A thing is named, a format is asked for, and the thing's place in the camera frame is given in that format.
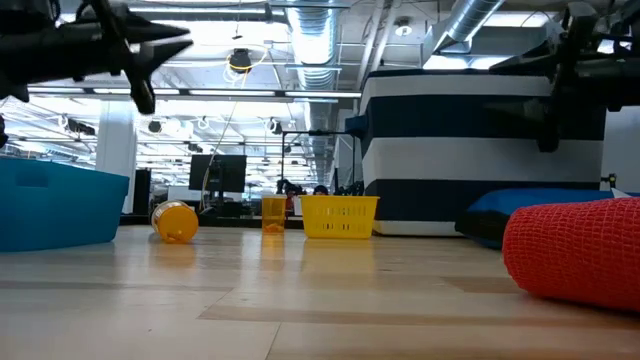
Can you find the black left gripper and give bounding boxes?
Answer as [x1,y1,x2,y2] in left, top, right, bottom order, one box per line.
[0,0,195,116]

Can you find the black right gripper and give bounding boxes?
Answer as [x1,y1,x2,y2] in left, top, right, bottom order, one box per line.
[482,2,624,153]

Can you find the orange pill bottle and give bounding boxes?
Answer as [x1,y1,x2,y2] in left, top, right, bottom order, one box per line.
[150,199,200,245]
[261,194,288,235]

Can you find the navy white striped fabric bin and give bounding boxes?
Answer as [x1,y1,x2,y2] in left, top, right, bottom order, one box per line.
[357,68,608,238]

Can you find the teal plastic bin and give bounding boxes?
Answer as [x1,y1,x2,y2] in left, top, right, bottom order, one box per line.
[0,157,131,253]

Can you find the yellow plastic basket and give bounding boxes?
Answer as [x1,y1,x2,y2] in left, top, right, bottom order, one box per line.
[298,194,381,240]

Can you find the black ceiling device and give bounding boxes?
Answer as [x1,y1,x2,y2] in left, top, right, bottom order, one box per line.
[228,47,253,76]

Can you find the white building pillar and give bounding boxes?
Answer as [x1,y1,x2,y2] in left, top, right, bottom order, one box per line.
[95,98,138,215]

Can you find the blue padded cushion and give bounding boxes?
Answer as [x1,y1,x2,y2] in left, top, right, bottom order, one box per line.
[454,187,640,251]

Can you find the black background monitor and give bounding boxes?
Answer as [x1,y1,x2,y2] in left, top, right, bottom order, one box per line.
[188,153,249,194]

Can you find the silver ribbed ventilation duct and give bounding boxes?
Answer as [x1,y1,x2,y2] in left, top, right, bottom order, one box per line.
[285,0,343,92]

